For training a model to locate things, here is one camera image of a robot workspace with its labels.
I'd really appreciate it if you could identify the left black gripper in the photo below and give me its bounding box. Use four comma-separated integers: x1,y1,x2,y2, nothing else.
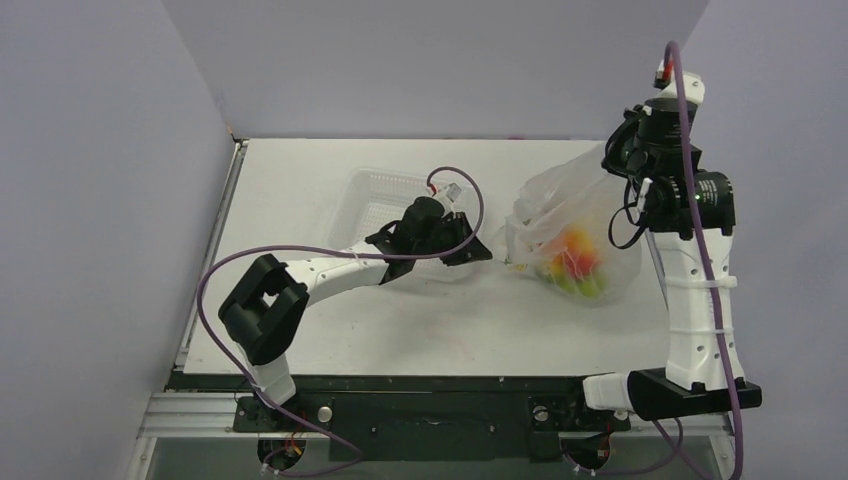
414,213,491,267

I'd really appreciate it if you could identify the clear plastic bag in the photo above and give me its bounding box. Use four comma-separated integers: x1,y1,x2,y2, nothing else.
491,145,642,307

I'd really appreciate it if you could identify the orange fake fruit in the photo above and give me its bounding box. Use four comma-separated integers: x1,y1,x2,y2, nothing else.
544,224,595,254

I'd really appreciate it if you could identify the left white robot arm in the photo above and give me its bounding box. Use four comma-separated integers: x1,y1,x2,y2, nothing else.
218,197,493,430

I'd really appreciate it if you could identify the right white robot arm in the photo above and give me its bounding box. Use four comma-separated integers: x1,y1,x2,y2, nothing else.
563,98,763,427

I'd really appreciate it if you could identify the red fake fruit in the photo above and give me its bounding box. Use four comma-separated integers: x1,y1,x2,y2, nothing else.
562,250,600,280

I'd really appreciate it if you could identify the green fake fruit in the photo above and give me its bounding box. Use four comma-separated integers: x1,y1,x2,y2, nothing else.
535,264,608,301

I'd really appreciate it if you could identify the white perforated plastic tray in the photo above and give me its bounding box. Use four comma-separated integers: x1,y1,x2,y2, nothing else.
325,168,479,283

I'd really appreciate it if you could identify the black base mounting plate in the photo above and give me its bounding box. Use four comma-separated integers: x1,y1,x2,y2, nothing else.
233,372,657,464

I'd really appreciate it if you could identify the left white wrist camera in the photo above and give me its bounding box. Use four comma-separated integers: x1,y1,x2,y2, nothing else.
433,183,462,209

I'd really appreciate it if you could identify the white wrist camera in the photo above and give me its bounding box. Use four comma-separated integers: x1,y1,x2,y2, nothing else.
433,183,462,209
652,58,705,104

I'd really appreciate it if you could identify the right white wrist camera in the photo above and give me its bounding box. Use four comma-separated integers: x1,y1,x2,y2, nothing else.
652,58,705,104

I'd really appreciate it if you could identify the aluminium frame rail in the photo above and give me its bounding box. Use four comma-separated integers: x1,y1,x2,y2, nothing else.
125,392,260,479

